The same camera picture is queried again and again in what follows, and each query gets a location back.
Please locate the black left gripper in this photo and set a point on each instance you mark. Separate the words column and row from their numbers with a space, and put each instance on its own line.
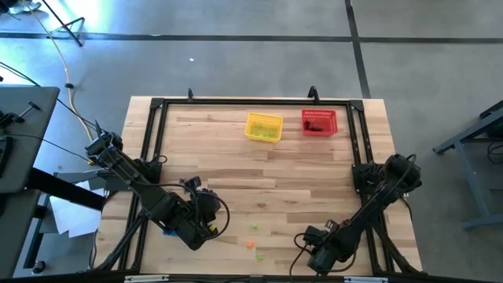
column 208, row 206

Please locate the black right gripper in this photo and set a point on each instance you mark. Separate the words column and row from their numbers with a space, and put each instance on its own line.
column 326, row 255

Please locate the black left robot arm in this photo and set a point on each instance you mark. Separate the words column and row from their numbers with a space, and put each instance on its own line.
column 153, row 198

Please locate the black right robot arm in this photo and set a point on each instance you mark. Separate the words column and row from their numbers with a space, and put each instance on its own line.
column 377, row 196

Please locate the yellow paper tag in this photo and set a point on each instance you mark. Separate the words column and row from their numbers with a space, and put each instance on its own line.
column 213, row 227

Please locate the white label strip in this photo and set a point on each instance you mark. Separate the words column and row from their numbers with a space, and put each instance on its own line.
column 146, row 278
column 365, row 279

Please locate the blue plastic basket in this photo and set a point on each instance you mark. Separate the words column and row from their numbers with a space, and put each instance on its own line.
column 169, row 233

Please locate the orange plastic spider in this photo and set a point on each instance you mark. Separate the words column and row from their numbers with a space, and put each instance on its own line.
column 250, row 244

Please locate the yellow plastic basket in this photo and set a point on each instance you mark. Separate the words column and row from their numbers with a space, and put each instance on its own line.
column 263, row 120

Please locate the white paper sheets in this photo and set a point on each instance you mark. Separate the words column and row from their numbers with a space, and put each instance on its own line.
column 74, row 220

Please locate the red plastic basket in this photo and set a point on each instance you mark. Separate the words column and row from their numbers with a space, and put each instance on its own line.
column 328, row 118

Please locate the grey metal table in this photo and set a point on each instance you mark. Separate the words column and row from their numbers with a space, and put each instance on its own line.
column 475, row 188

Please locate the black caster wheel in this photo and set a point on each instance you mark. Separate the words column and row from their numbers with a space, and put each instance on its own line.
column 38, row 267

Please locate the dark grey desk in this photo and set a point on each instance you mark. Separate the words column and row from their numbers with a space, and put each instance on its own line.
column 39, row 118

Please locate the black tripod stand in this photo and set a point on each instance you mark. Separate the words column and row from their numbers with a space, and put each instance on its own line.
column 79, row 42

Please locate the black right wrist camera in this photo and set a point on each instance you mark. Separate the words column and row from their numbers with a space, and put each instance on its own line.
column 315, row 234

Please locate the black aluminium table frame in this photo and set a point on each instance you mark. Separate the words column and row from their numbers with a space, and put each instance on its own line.
column 255, row 101

